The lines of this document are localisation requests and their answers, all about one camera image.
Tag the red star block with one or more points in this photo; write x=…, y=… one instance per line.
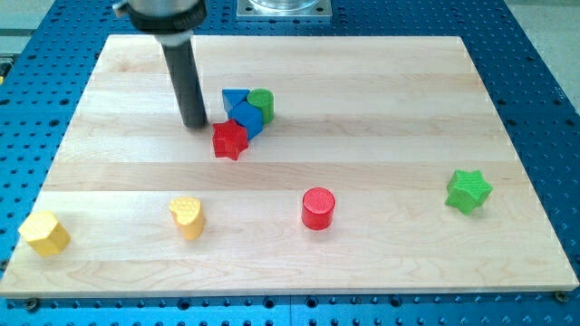
x=229, y=139

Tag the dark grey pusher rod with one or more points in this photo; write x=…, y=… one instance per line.
x=180, y=59

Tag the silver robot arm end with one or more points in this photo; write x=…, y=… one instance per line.
x=162, y=16

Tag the green star block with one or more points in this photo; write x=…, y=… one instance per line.
x=467, y=190

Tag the light wooden board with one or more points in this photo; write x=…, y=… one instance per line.
x=381, y=122

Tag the red cylinder block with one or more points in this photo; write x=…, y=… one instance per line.
x=318, y=205

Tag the blue cube block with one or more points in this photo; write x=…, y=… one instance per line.
x=249, y=117

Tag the green cylinder block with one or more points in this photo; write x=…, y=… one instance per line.
x=264, y=100

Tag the blue triangle block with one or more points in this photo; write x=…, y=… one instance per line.
x=232, y=97

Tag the yellow heart block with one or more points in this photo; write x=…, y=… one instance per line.
x=187, y=214

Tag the yellow hexagon block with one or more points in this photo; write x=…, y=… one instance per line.
x=44, y=233

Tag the blue perforated table plate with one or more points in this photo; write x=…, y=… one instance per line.
x=47, y=80

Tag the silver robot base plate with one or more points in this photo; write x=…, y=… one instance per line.
x=253, y=9

